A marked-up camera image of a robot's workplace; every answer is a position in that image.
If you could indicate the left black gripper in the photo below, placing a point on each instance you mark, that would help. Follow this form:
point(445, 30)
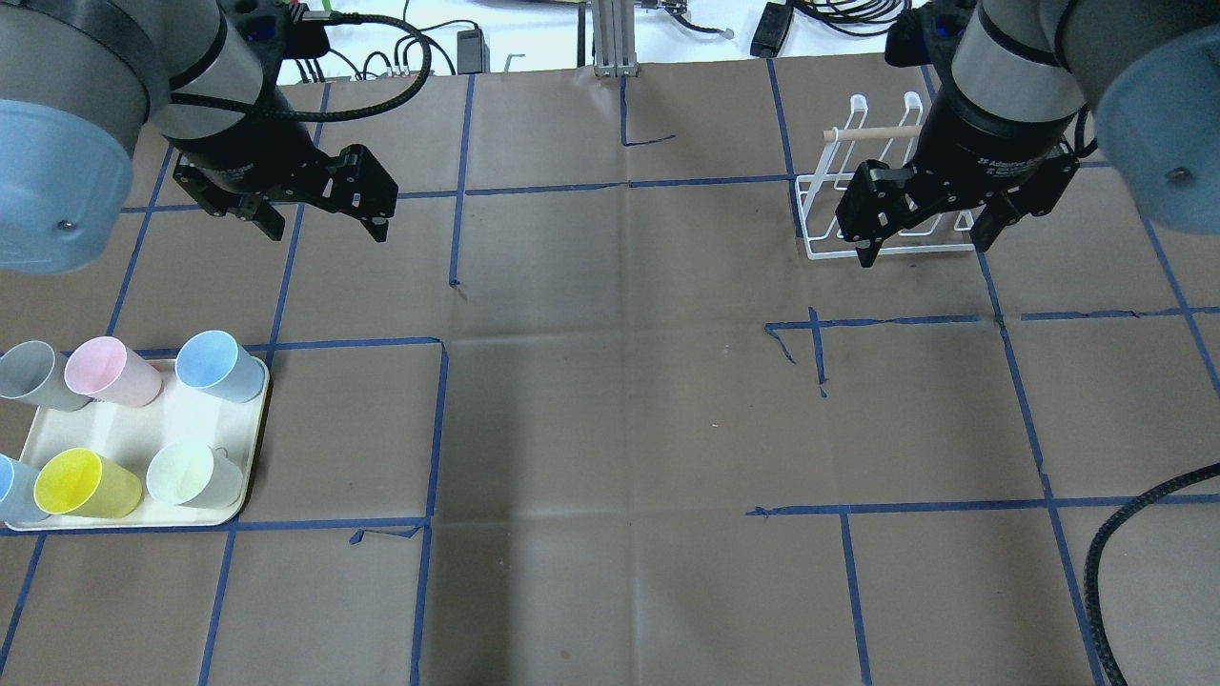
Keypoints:
point(250, 150)

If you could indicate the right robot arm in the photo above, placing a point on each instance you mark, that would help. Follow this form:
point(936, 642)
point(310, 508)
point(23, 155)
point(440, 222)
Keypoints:
point(1027, 90)

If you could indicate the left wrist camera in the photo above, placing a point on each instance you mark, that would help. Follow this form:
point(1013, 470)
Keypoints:
point(279, 29)

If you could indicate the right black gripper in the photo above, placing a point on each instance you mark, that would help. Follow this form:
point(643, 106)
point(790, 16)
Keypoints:
point(993, 143)

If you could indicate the black power adapter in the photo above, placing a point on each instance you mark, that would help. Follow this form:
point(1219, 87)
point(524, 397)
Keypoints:
point(772, 30)

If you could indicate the pale green cup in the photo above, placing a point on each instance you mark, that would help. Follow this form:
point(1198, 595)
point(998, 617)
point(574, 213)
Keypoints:
point(193, 474)

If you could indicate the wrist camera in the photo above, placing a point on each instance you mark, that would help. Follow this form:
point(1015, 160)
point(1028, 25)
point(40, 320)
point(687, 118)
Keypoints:
point(279, 29)
point(928, 35)

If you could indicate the aluminium frame post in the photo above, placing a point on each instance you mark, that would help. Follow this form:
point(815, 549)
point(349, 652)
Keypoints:
point(614, 53)

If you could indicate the pink cup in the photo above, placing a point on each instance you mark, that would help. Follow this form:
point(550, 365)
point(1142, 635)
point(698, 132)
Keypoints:
point(105, 369)

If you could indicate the cream plastic tray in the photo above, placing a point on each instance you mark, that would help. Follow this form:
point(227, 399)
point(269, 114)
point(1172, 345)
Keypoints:
point(131, 436)

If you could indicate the light blue cup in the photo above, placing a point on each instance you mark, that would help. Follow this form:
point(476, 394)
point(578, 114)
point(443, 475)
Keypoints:
point(17, 492)
point(215, 363)

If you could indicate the grey cup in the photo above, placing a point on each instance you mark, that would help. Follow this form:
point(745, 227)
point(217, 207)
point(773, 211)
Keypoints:
point(33, 372)

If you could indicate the yellow cup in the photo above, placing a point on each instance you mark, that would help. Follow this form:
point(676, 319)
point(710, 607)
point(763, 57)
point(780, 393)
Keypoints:
point(81, 482)

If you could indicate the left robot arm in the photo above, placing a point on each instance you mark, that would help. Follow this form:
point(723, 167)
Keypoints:
point(81, 79)

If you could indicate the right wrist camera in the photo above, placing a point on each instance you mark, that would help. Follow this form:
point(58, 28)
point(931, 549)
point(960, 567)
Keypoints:
point(928, 35)

